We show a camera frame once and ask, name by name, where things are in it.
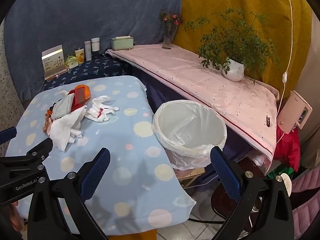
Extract red paper cup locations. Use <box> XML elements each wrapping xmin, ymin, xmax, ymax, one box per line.
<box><xmin>52</xmin><ymin>97</ymin><xmax>87</xmax><ymax>119</ymax></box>

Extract pink cloth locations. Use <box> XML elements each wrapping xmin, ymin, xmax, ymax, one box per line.
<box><xmin>105</xmin><ymin>44</ymin><xmax>279</xmax><ymax>159</ymax></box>

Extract white card box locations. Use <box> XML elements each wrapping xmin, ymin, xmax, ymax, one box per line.
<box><xmin>41</xmin><ymin>44</ymin><xmax>68</xmax><ymax>80</ymax></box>

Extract blue curtain cloth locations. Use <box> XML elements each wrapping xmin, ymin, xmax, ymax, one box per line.
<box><xmin>4</xmin><ymin>0</ymin><xmax>184</xmax><ymax>100</ymax></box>

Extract wooden crate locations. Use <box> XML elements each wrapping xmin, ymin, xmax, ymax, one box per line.
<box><xmin>179</xmin><ymin>166</ymin><xmax>207</xmax><ymax>188</ymax></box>

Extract pink padded jacket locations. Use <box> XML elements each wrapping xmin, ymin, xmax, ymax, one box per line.
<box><xmin>290</xmin><ymin>165</ymin><xmax>320</xmax><ymax>230</ymax></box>

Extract green tissue box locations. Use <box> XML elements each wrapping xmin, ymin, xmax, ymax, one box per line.
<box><xmin>111</xmin><ymin>36</ymin><xmax>135</xmax><ymax>51</ymax></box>

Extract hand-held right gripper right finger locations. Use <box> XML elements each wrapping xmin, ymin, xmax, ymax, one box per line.
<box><xmin>211</xmin><ymin>146</ymin><xmax>295</xmax><ymax>240</ymax></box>

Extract white tube bottle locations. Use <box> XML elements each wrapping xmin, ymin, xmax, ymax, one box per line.
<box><xmin>84</xmin><ymin>41</ymin><xmax>92</xmax><ymax>61</ymax></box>

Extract orange plastic bag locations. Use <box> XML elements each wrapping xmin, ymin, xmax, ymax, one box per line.
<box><xmin>75</xmin><ymin>85</ymin><xmax>91</xmax><ymax>98</ymax></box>

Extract purple table skirt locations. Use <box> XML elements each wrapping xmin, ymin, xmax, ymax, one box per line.
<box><xmin>129</xmin><ymin>64</ymin><xmax>253</xmax><ymax>163</ymax></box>

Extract red paper box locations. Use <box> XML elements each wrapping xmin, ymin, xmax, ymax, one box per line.
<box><xmin>68</xmin><ymin>86</ymin><xmax>87</xmax><ymax>106</ymax></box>

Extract crumpled clear plastic bag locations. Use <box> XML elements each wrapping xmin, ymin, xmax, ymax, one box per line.
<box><xmin>251</xmin><ymin>152</ymin><xmax>270</xmax><ymax>168</ymax></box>

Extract glass vase with pink flowers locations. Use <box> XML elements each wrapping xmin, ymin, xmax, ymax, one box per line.
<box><xmin>159</xmin><ymin>9</ymin><xmax>183</xmax><ymax>50</ymax></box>

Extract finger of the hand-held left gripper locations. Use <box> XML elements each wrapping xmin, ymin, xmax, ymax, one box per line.
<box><xmin>0</xmin><ymin>137</ymin><xmax>54</xmax><ymax>174</ymax></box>
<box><xmin>0</xmin><ymin>127</ymin><xmax>17</xmax><ymax>145</ymax></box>

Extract white lidded jug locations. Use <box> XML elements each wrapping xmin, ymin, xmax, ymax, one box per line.
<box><xmin>277</xmin><ymin>172</ymin><xmax>292</xmax><ymax>198</ymax></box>

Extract yellow printed can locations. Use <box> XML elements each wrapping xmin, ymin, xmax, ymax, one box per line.
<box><xmin>75</xmin><ymin>48</ymin><xmax>85</xmax><ymax>64</ymax></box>

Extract pink electric kettle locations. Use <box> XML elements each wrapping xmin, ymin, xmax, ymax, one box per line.
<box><xmin>277</xmin><ymin>90</ymin><xmax>313</xmax><ymax>134</ymax></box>

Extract white cable with switch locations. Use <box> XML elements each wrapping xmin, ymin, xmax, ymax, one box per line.
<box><xmin>274</xmin><ymin>0</ymin><xmax>293</xmax><ymax>143</ymax></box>

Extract orange wrapper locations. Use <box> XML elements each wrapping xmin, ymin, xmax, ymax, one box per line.
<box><xmin>42</xmin><ymin>116</ymin><xmax>54</xmax><ymax>135</ymax></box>

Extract small green packet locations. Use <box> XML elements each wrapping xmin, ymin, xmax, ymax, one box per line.
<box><xmin>65</xmin><ymin>55</ymin><xmax>79</xmax><ymax>68</ymax></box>

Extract green cloth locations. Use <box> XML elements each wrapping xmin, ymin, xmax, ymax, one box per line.
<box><xmin>270</xmin><ymin>165</ymin><xmax>294</xmax><ymax>178</ymax></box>

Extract white gloves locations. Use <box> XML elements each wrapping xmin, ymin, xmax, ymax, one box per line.
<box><xmin>84</xmin><ymin>95</ymin><xmax>120</xmax><ymax>123</ymax></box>

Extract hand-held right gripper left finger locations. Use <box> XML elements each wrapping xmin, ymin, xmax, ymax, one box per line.
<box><xmin>27</xmin><ymin>147</ymin><xmax>111</xmax><ymax>240</ymax></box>

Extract dark blue printed cloth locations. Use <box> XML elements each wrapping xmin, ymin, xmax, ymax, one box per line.
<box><xmin>42</xmin><ymin>52</ymin><xmax>133</xmax><ymax>92</ymax></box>

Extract trash bin with white bag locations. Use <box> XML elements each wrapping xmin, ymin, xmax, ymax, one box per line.
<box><xmin>151</xmin><ymin>100</ymin><xmax>227</xmax><ymax>170</ymax></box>

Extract white towel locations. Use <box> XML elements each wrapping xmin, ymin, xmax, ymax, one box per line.
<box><xmin>49</xmin><ymin>106</ymin><xmax>88</xmax><ymax>152</ymax></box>

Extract red cloth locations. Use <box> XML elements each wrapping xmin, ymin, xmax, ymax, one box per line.
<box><xmin>274</xmin><ymin>125</ymin><xmax>302</xmax><ymax>173</ymax></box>

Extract potted green plant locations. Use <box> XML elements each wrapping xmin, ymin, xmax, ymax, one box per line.
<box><xmin>185</xmin><ymin>8</ymin><xmax>280</xmax><ymax>87</ymax></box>

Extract dark wooden stool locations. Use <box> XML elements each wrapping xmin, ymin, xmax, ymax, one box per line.
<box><xmin>211</xmin><ymin>160</ymin><xmax>275</xmax><ymax>220</ymax></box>

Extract light blue printed blanket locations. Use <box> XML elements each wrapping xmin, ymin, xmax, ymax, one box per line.
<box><xmin>5</xmin><ymin>75</ymin><xmax>197</xmax><ymax>235</ymax></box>

